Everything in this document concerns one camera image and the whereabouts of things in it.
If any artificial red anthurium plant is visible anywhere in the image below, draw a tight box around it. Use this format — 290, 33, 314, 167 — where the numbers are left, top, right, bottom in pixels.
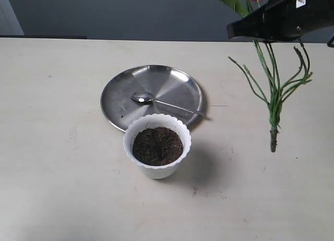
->
219, 0, 313, 152

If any small steel spoon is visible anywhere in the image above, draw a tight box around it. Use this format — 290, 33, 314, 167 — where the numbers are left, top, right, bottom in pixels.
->
131, 92, 206, 117

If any white scalloped plastic pot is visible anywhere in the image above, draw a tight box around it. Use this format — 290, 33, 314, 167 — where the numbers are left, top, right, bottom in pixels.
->
123, 114, 192, 179

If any dark soil in pot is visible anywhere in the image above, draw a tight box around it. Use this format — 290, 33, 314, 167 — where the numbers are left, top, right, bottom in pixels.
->
132, 127, 184, 166

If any round steel plate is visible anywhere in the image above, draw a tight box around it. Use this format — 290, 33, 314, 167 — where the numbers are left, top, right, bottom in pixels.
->
100, 65, 207, 131

